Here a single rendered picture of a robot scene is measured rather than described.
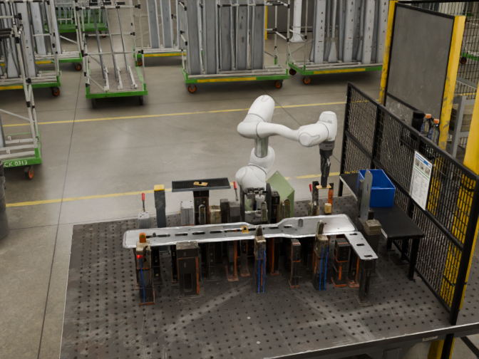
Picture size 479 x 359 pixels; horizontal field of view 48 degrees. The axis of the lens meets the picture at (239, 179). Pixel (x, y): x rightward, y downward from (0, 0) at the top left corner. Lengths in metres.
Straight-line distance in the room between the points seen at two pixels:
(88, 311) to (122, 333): 0.29
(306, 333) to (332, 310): 0.25
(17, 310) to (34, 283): 0.35
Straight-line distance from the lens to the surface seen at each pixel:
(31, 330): 4.28
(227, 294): 3.18
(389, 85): 6.02
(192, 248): 2.98
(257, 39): 10.55
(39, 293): 4.65
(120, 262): 3.53
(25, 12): 10.27
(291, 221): 3.30
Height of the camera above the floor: 2.58
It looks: 24 degrees down
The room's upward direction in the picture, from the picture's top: straight up
